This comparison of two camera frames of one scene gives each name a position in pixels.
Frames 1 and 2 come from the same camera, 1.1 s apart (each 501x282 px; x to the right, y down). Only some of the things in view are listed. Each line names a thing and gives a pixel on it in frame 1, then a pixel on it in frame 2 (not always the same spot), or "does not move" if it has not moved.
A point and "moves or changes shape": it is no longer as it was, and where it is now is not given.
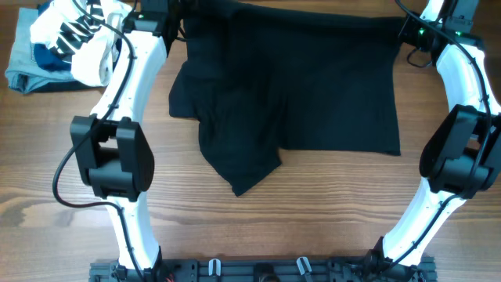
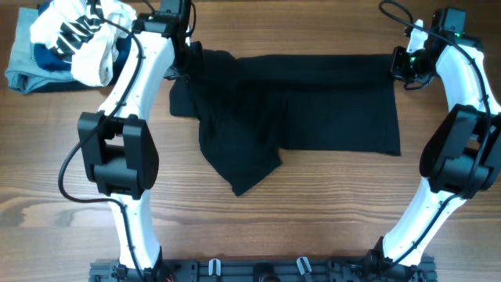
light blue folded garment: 24,74 does not move
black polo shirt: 257,80 moves or changes shape
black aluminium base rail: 263,269 does not move
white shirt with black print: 86,42 does not move
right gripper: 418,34 -> 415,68
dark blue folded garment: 45,57 does not move
